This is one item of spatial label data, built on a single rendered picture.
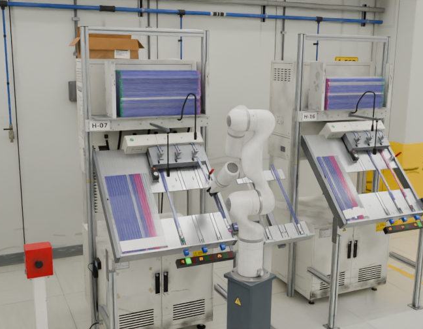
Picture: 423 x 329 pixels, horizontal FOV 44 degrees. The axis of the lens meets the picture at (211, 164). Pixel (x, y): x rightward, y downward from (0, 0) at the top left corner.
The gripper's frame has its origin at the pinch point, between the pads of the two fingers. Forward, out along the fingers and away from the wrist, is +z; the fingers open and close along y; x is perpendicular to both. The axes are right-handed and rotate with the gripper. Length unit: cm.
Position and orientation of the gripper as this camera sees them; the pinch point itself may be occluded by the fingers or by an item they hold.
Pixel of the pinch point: (213, 192)
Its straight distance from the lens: 298.2
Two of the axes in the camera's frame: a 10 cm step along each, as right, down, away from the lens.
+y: -8.9, 1.6, -4.3
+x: 3.3, 8.7, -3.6
